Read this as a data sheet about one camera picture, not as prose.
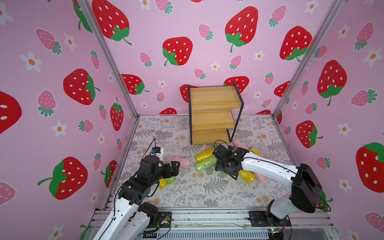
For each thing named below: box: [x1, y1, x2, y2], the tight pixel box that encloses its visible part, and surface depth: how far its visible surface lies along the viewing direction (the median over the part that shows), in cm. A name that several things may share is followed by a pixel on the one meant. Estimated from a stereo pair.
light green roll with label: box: [195, 155, 217, 173], surface depth 91 cm
